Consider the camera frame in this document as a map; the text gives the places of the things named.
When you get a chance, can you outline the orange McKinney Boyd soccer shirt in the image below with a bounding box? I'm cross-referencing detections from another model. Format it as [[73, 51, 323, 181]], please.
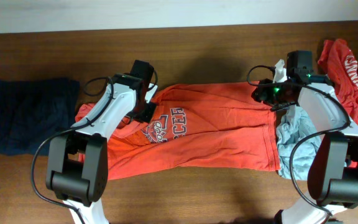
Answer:
[[75, 81, 282, 181]]

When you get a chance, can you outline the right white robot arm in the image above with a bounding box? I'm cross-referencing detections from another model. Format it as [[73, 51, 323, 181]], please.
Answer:
[[252, 50, 358, 224]]

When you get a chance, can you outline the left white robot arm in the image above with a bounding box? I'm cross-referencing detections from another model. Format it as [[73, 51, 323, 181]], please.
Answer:
[[45, 60, 158, 223]]

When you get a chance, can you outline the light grey-blue shirt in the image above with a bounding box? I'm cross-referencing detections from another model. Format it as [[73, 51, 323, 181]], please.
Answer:
[[276, 105, 321, 180]]

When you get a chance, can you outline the red McKinney shirt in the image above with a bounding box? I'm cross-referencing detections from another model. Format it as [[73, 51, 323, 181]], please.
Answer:
[[318, 39, 358, 125]]

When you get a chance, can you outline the folded navy blue garment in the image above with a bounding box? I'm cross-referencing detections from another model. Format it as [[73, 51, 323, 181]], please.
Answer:
[[0, 78, 80, 156]]

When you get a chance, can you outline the right black cable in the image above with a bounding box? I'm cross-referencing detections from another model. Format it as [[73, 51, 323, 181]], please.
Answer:
[[246, 64, 352, 217]]

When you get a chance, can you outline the black cable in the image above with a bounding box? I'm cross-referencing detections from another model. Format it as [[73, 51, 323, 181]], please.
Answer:
[[246, 64, 352, 217], [30, 70, 158, 224]]

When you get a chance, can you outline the left black cable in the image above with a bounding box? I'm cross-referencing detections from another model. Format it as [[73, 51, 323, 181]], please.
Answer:
[[30, 70, 158, 224]]

